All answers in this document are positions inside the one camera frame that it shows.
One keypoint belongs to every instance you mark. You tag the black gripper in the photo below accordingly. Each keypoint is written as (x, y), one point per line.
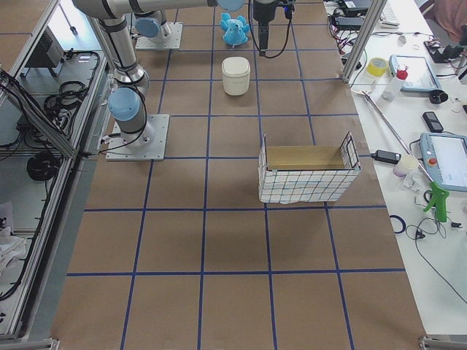
(263, 11)

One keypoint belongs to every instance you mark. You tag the white small trash can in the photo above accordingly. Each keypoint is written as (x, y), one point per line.
(236, 75)

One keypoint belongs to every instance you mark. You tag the blue plush elephant toy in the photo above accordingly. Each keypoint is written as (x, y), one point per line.
(235, 28)

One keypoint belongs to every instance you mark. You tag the yellow tape roll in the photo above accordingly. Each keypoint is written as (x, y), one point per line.
(377, 67)

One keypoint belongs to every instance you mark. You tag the white bottle red cap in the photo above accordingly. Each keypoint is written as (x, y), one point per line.
(394, 87)

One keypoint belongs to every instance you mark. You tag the teach pendant far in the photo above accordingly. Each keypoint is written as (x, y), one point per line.
(421, 77)

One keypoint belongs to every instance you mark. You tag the teach pendant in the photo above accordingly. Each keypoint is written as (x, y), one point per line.
(421, 77)
(444, 158)

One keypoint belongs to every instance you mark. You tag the black power adapter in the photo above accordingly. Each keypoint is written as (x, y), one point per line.
(386, 156)

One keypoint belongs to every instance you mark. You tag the black phone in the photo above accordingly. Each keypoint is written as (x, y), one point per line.
(432, 122)

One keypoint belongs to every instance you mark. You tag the white purple cup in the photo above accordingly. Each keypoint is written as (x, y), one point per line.
(405, 165)

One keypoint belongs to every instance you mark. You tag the grey control box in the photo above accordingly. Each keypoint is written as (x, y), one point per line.
(48, 54)

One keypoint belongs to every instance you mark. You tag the teach pendant near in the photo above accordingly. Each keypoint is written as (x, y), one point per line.
(444, 158)

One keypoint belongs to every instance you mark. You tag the aluminium frame post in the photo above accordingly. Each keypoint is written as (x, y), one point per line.
(372, 17)

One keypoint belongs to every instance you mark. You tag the green handled grabber tool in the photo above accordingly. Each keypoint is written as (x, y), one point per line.
(438, 195)

